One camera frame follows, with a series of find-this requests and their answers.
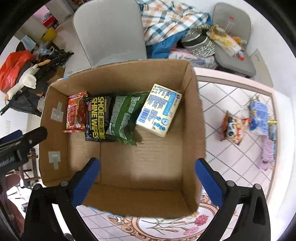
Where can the blue white wipes bag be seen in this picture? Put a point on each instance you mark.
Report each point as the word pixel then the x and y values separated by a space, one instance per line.
pixel 259 118

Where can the yellow bin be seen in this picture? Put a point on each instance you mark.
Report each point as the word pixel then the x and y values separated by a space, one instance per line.
pixel 49 35

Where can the yellow snack bag on seat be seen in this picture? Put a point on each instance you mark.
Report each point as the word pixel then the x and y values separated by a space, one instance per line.
pixel 234 46

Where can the white goose plush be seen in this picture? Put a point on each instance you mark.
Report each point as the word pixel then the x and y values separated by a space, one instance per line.
pixel 27 79

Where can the plaid blanket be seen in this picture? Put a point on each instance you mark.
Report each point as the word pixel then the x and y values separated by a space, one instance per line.
pixel 165 23

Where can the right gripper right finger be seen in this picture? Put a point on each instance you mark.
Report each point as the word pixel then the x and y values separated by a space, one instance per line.
pixel 253 222

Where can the orange cartoon snack bag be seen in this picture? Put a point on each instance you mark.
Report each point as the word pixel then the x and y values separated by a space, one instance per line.
pixel 234 128

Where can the green wipes pack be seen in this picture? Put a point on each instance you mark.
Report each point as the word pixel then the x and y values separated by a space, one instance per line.
pixel 125 111

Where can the red plastic bag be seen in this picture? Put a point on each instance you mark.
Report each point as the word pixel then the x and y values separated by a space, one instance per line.
pixel 12 67

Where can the lilac cloth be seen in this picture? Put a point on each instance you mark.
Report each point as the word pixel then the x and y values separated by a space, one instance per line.
pixel 267 158

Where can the grey floor seat cushion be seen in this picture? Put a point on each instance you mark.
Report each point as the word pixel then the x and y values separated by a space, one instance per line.
pixel 232 27

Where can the pink floral bedding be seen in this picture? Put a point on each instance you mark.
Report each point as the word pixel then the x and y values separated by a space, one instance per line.
pixel 183 54

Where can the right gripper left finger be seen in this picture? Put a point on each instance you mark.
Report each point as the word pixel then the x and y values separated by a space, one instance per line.
pixel 41 222

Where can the light blue tube pack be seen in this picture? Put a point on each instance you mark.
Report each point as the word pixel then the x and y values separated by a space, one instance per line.
pixel 272 126

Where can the yellow blue tissue pack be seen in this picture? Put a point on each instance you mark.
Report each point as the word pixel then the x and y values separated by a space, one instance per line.
pixel 159 110

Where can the striped black white basket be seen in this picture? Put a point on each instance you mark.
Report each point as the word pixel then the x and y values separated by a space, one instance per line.
pixel 198 44

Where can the black tripod pile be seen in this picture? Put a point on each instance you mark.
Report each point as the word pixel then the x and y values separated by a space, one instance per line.
pixel 26 100

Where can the grey chair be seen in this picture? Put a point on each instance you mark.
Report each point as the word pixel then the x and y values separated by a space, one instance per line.
pixel 110 31

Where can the wooden stool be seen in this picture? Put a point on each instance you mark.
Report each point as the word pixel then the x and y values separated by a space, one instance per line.
pixel 28 172

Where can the red snack bag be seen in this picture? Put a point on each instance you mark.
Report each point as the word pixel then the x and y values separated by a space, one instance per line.
pixel 76 113

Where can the black shoe shine wipes pack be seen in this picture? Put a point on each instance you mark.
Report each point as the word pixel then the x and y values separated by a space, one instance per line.
pixel 98 118

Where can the cardboard box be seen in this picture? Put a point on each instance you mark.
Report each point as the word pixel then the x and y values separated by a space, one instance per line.
pixel 155 178

